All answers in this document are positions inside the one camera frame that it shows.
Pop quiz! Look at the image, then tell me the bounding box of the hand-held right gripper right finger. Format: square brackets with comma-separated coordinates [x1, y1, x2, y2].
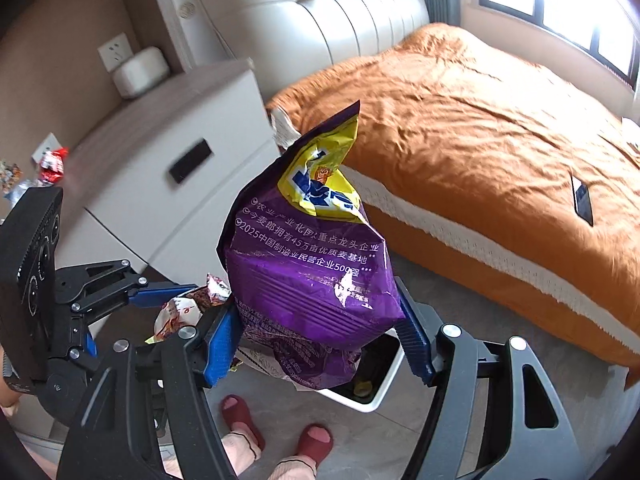
[394, 278, 587, 480]

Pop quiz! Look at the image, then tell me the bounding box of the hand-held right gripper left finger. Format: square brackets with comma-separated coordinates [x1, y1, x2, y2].
[57, 304, 244, 480]

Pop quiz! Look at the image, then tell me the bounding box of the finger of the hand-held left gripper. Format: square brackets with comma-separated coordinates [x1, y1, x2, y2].
[52, 259, 202, 317]
[37, 310, 108, 428]

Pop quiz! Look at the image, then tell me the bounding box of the white trash bin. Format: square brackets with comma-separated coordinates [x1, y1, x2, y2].
[320, 332, 405, 414]

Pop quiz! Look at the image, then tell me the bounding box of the red and white snack wrapper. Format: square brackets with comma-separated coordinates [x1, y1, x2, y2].
[145, 272, 232, 345]

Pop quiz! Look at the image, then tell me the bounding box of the purple snack bag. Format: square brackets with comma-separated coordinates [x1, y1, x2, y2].
[216, 100, 407, 392]

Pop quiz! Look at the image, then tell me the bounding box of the person's left hand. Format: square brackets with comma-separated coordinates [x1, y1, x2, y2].
[0, 347, 22, 415]

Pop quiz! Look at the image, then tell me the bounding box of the small clear plastic box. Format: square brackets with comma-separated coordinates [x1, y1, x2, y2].
[2, 179, 33, 206]

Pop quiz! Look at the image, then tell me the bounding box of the red crumpled wrapper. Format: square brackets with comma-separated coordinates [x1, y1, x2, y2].
[39, 147, 70, 184]

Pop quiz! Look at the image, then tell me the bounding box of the white fringed bed sheet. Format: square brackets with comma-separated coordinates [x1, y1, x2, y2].
[342, 164, 628, 342]

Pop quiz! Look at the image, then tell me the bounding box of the white bedside cabinet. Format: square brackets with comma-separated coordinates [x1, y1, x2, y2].
[0, 57, 282, 441]

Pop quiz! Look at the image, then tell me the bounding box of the person's right leg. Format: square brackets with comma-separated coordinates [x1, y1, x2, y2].
[269, 456, 319, 480]

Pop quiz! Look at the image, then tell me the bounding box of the white tissue box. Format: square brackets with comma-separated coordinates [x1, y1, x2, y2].
[112, 47, 171, 99]

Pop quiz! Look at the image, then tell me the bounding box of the black phone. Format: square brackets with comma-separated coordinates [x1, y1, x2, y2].
[571, 175, 595, 227]

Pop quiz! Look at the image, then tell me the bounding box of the bed with orange cover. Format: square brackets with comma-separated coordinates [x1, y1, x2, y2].
[265, 22, 640, 391]

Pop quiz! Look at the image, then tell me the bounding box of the cream tufted headboard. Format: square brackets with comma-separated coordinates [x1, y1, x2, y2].
[182, 0, 431, 103]

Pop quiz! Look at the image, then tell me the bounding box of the dark-framed window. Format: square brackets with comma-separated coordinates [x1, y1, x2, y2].
[477, 0, 640, 92]

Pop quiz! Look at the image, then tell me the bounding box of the colourful wall sticker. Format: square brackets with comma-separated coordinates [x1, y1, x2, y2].
[0, 160, 24, 192]

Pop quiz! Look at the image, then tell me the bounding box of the white wall socket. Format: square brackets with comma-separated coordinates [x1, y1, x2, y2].
[32, 132, 63, 162]
[97, 34, 134, 74]

